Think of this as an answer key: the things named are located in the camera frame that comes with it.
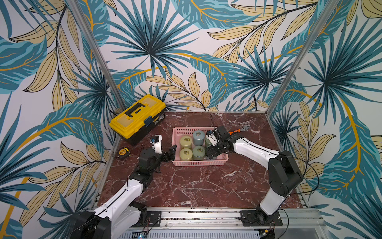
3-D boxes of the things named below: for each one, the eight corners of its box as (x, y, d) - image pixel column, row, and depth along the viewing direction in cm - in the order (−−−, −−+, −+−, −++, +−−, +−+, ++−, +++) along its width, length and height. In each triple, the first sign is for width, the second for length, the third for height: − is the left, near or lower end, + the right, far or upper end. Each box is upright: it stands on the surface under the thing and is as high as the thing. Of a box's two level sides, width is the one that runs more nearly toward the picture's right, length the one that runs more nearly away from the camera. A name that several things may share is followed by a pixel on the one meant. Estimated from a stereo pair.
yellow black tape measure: (118, 160, 95) (115, 157, 92) (121, 150, 100) (119, 147, 97) (129, 160, 96) (127, 157, 92) (132, 150, 100) (130, 147, 97)
